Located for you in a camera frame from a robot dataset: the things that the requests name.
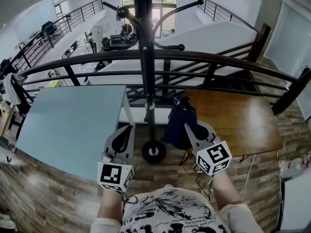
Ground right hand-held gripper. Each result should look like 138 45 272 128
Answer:
184 120 233 177

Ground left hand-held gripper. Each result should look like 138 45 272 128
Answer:
97 125 136 196

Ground dark blue bag item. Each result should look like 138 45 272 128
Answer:
160 94 199 150

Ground black metal coat stand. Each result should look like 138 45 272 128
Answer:
102 0 205 165

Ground person's right forearm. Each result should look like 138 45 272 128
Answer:
210 170 243 211

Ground person's left forearm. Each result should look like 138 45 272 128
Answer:
96 188 125 228

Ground brown wooden table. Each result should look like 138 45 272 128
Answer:
179 88 284 166

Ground light blue table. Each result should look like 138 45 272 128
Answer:
15 84 136 182

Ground dark curved balcony railing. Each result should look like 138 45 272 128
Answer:
16 49 311 117

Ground white black-printed shirt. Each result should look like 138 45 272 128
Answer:
90 184 266 233

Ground black office chair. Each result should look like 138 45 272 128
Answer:
40 20 59 38
101 36 112 52

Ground white red-printed plastic bag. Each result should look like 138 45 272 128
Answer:
278 153 311 180

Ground white cabinet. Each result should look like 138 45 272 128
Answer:
278 175 311 233

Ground white cloth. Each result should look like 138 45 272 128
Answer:
1 72 22 106

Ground black stair railing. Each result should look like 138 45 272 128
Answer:
197 0 259 33

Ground black side railing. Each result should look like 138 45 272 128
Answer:
0 0 104 82

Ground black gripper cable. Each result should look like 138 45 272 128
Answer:
121 193 139 212
193 164 215 204

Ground white cable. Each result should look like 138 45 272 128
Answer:
239 153 256 197

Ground dark wooden stair post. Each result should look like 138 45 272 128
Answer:
247 22 272 63

